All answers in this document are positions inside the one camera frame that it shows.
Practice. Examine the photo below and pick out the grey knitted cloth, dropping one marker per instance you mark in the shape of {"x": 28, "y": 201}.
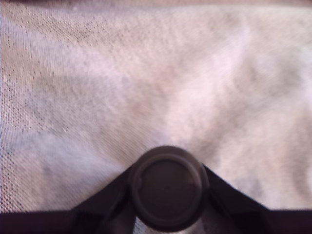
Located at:
{"x": 156, "y": 85}

